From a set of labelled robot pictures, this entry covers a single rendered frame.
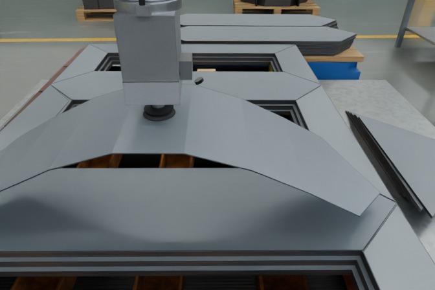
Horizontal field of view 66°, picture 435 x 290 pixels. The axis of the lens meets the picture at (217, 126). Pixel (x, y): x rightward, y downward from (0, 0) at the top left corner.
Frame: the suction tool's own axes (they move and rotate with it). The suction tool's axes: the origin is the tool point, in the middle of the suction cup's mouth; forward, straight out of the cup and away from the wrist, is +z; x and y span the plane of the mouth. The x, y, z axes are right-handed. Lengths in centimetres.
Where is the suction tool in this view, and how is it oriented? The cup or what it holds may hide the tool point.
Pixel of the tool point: (160, 120)
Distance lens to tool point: 45.9
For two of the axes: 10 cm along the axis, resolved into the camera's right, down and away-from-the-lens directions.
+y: -0.4, -5.4, 8.4
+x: -10.0, 0.1, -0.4
